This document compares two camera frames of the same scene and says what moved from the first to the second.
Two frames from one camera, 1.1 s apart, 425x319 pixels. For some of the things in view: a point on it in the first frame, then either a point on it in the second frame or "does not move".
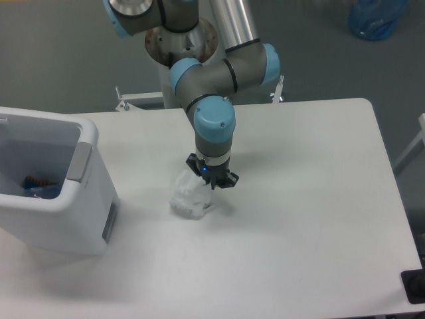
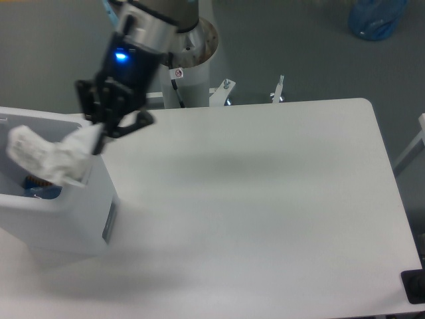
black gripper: x=216 y=175 -> x=122 y=87
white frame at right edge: x=422 y=135 does not move
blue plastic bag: x=376 y=20 does not move
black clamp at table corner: x=414 y=284 does not move
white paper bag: x=192 y=196 -> x=64 y=162
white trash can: x=66 y=149 does not move
